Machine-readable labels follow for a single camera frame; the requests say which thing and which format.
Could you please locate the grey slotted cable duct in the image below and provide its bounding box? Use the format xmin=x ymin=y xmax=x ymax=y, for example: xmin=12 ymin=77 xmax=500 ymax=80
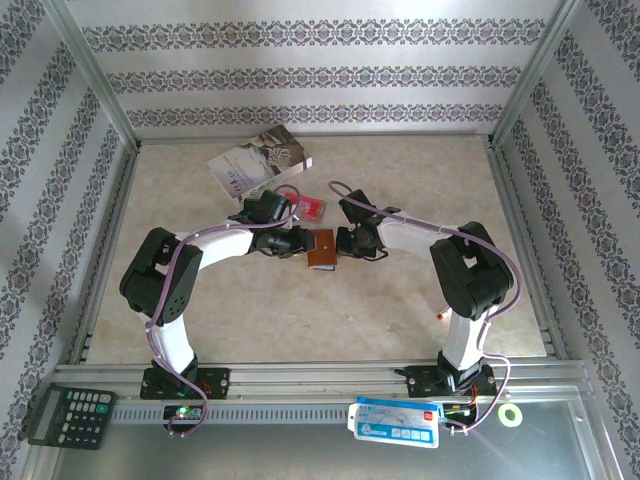
xmin=109 ymin=402 xmax=356 ymax=426

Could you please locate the black calculator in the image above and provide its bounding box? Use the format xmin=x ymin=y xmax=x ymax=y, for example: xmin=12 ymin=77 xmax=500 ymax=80
xmin=27 ymin=383 xmax=117 ymax=451

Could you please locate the green tape roll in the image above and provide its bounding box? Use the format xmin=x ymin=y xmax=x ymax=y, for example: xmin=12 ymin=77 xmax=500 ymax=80
xmin=496 ymin=402 xmax=524 ymax=429

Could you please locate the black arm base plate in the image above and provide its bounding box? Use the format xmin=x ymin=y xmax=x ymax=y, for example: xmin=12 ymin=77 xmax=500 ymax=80
xmin=394 ymin=364 xmax=497 ymax=400
xmin=139 ymin=367 xmax=232 ymax=401

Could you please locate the aluminium frame post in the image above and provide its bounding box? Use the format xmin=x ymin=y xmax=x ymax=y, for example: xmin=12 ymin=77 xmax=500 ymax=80
xmin=42 ymin=0 xmax=142 ymax=149
xmin=490 ymin=0 xmax=585 ymax=146

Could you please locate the wide aluminium mounting rail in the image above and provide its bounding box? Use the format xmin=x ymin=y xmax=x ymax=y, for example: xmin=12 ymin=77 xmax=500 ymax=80
xmin=52 ymin=362 xmax=591 ymax=401

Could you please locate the red patterned card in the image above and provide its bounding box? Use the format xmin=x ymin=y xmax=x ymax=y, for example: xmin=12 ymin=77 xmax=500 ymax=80
xmin=285 ymin=192 xmax=330 ymax=223

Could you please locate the circuit board with wires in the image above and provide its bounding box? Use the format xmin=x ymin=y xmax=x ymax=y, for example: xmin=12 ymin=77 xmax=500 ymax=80
xmin=439 ymin=399 xmax=479 ymax=426

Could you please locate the purple cable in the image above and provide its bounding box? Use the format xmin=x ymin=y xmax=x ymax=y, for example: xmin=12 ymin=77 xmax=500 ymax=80
xmin=327 ymin=179 xmax=524 ymax=436
xmin=144 ymin=184 xmax=301 ymax=439

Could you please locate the white paperback book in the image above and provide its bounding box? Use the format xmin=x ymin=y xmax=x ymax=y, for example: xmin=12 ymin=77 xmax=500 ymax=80
xmin=206 ymin=124 xmax=314 ymax=204

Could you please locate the grey metal panel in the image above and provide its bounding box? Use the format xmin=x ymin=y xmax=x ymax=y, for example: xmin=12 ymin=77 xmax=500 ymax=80
xmin=29 ymin=399 xmax=617 ymax=480

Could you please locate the blue white wipes packet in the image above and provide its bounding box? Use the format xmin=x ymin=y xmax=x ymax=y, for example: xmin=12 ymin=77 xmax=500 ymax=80
xmin=347 ymin=395 xmax=444 ymax=450

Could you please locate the brown leather card holder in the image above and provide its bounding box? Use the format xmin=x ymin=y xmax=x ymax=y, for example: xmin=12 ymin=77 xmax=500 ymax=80
xmin=306 ymin=228 xmax=338 ymax=272

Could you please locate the aluminium table edge rail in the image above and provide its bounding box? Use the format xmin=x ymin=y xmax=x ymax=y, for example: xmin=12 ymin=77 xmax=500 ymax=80
xmin=137 ymin=129 xmax=494 ymax=147
xmin=68 ymin=144 xmax=142 ymax=366
xmin=485 ymin=142 xmax=570 ymax=360

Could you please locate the circuit board with lights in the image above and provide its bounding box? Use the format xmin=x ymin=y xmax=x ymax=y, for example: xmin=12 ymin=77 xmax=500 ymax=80
xmin=162 ymin=403 xmax=206 ymax=424

